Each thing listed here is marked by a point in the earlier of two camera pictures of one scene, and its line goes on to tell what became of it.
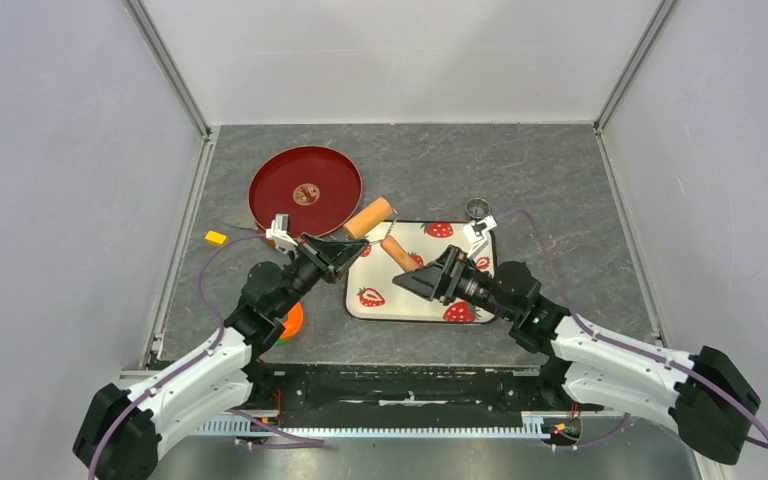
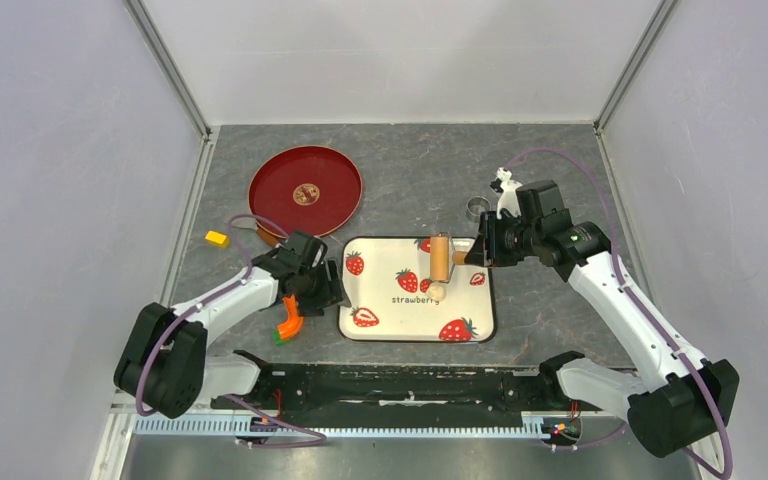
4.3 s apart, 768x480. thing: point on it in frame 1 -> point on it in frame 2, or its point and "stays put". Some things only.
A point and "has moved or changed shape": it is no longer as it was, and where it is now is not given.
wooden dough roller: x=369 y=218 has moved or changed shape
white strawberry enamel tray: x=373 y=294 has moved or changed shape
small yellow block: x=216 y=237 stays put
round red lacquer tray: x=317 y=188 stays put
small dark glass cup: x=477 y=208 stays put
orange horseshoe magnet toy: x=293 y=321 stays put
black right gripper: x=438 y=280 -> x=486 y=250
